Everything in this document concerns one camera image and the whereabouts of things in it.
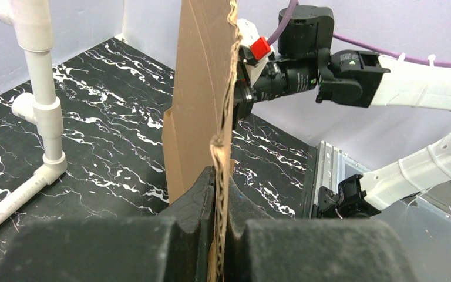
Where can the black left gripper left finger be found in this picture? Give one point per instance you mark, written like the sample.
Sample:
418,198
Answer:
170,246

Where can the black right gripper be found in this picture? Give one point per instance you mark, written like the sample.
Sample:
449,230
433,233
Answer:
243,103

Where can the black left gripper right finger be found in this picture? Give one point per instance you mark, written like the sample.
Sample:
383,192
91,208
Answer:
262,248

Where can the brown cardboard box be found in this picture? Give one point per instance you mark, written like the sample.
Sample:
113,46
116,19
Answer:
197,127

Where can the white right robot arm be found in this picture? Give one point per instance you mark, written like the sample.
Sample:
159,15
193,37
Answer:
297,58

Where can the black front mounting rail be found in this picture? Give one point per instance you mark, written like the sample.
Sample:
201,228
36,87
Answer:
328,166

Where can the white PVC pipe frame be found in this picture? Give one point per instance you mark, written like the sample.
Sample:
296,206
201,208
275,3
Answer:
32,24

